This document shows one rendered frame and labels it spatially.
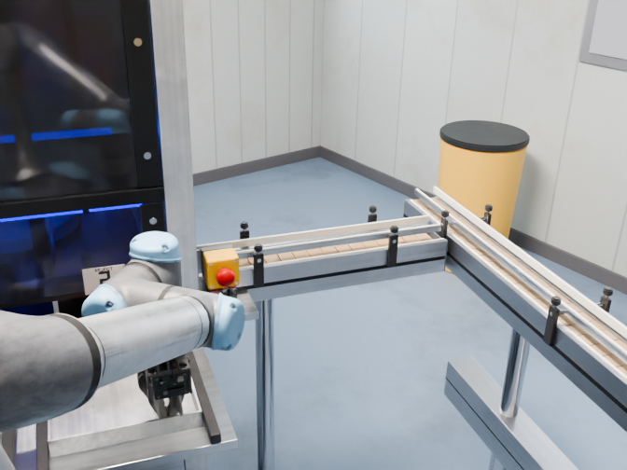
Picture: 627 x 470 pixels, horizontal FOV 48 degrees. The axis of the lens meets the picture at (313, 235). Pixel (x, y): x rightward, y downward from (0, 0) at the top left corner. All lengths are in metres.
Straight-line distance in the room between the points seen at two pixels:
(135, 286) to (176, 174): 0.48
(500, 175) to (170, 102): 2.32
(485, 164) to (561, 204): 0.63
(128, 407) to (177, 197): 0.43
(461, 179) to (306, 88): 1.92
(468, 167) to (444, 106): 0.93
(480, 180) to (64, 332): 2.95
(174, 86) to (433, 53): 3.07
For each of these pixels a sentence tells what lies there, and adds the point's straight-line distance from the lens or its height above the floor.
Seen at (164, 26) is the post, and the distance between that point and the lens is 1.39.
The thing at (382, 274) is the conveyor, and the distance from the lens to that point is 1.86.
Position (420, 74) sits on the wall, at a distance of 4.44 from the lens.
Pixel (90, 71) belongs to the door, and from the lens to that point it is 1.40.
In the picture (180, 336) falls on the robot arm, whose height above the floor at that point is 1.27.
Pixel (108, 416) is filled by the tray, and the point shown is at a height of 0.88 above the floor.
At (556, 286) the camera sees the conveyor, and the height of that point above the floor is 0.93.
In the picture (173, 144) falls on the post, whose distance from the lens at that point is 1.44.
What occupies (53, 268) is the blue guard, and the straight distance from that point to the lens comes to 1.53.
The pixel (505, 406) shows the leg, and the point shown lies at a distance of 1.93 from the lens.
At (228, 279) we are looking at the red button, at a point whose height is 1.00.
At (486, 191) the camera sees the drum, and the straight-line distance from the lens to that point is 3.52.
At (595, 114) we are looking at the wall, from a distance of 3.73.
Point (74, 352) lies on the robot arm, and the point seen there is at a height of 1.37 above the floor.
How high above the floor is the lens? 1.75
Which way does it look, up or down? 25 degrees down
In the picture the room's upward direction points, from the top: 1 degrees clockwise
